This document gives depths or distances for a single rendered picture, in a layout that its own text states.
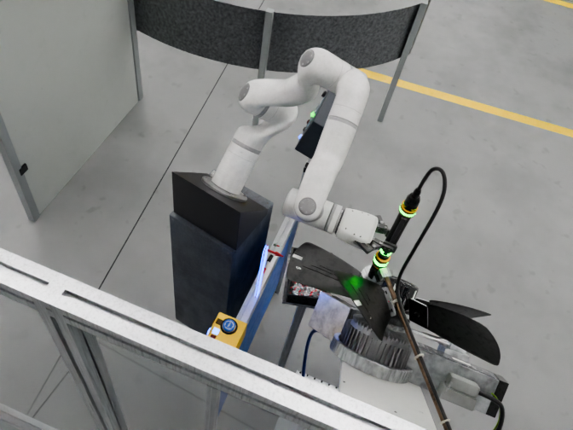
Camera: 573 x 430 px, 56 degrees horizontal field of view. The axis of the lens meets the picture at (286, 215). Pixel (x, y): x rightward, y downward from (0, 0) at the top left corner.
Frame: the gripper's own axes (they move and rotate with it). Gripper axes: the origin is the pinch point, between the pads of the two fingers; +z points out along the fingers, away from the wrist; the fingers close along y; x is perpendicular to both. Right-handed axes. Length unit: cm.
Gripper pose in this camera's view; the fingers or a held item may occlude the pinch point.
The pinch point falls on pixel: (390, 241)
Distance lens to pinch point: 152.3
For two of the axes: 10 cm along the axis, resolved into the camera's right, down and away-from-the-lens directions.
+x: 1.3, -5.9, -7.9
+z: 9.3, 3.6, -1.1
